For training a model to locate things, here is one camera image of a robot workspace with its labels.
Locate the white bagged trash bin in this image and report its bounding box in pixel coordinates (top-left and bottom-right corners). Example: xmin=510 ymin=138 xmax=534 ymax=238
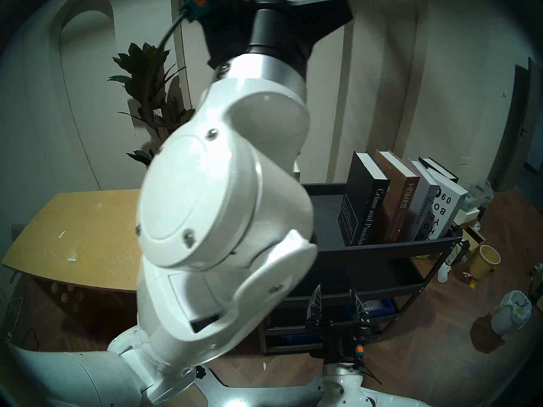
xmin=491 ymin=290 xmax=532 ymax=335

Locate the black metal shelf cart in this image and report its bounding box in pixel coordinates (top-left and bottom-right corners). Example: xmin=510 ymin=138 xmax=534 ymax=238
xmin=259 ymin=181 xmax=463 ymax=356

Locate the green and white carton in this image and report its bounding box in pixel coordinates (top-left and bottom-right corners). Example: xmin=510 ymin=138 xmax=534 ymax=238
xmin=450 ymin=240 xmax=470 ymax=265

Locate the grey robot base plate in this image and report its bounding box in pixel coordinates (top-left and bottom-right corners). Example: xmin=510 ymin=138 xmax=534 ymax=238
xmin=193 ymin=366 xmax=336 ymax=407

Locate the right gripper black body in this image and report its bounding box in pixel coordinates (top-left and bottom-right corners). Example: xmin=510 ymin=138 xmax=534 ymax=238
xmin=306 ymin=321 xmax=374 ymax=362

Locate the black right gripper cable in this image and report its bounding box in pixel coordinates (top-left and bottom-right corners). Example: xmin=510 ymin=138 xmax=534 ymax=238
xmin=358 ymin=360 xmax=382 ymax=385

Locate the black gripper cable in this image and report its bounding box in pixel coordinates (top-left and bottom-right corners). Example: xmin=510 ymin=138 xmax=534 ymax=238
xmin=358 ymin=360 xmax=382 ymax=385
xmin=159 ymin=0 xmax=208 ymax=50

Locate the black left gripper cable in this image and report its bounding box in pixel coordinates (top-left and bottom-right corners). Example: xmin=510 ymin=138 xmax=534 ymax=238
xmin=159 ymin=0 xmax=208 ymax=50

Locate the blue plastic bin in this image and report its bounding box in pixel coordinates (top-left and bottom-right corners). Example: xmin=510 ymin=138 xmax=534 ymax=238
xmin=361 ymin=299 xmax=396 ymax=318

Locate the tall green potted plant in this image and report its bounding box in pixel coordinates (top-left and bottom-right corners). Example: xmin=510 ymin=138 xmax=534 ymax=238
xmin=107 ymin=42 xmax=196 ymax=167

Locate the white Designhotels Yearbook book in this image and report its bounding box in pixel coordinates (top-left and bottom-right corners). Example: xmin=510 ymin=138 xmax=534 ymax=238
xmin=424 ymin=173 xmax=469 ymax=241

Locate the grey Discontent book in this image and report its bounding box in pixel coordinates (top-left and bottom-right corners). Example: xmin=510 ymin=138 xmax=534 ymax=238
xmin=401 ymin=159 xmax=442 ymax=241

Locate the dark door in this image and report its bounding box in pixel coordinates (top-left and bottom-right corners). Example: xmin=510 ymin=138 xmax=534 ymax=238
xmin=488 ymin=59 xmax=543 ymax=192

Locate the brown cardboard box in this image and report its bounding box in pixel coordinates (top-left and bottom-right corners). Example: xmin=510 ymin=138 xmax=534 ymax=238
xmin=460 ymin=226 xmax=487 ymax=246

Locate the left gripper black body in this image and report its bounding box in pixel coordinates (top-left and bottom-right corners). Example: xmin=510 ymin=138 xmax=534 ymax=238
xmin=199 ymin=0 xmax=355 ymax=76

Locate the black Crime and Punishment book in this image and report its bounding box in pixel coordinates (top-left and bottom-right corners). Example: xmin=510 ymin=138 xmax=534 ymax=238
xmin=338 ymin=152 xmax=391 ymax=246

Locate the black floor cable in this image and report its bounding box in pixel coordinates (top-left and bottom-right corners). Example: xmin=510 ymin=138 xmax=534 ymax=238
xmin=0 ymin=296 xmax=41 ymax=351

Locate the wooden display table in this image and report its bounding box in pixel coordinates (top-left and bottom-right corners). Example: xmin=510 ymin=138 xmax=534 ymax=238
xmin=2 ymin=189 xmax=145 ymax=294

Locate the brown Homes book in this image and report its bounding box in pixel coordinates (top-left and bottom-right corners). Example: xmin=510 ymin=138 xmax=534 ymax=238
xmin=373 ymin=150 xmax=420 ymax=243

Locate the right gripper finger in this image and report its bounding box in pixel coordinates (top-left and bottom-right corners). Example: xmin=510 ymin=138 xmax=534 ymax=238
xmin=348 ymin=288 xmax=366 ymax=326
xmin=306 ymin=284 xmax=325 ymax=326

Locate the yellow bucket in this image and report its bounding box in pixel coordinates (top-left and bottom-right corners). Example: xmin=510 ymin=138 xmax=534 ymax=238
xmin=468 ymin=245 xmax=501 ymax=280

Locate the black Century book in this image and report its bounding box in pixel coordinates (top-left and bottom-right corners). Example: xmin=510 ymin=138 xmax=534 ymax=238
xmin=418 ymin=157 xmax=459 ymax=182

